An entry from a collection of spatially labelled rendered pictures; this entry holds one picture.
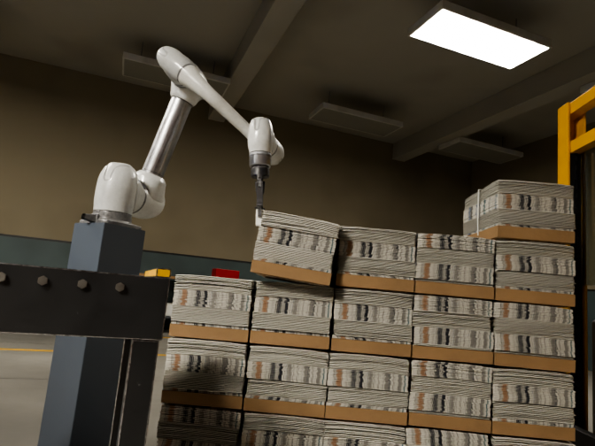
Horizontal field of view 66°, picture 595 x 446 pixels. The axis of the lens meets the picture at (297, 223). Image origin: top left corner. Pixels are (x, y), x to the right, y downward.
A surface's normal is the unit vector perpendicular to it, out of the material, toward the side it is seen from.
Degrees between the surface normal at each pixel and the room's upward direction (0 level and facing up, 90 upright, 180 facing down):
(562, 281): 90
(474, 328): 90
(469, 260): 90
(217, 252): 90
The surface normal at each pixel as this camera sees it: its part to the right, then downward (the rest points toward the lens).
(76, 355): -0.52, -0.18
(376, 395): -0.01, -0.15
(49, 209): 0.36, -0.11
